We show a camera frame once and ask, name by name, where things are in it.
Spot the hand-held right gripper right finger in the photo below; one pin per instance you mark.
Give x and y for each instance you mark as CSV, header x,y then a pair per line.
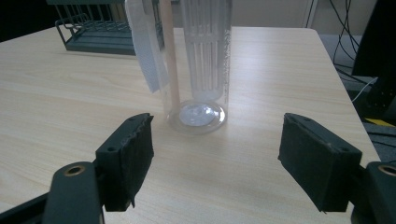
x,y
314,161

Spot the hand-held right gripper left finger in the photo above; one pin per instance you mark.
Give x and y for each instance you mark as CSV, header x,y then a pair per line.
x,y
124,161

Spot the clear glass bottle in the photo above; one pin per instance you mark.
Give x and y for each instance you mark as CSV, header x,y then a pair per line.
x,y
199,68

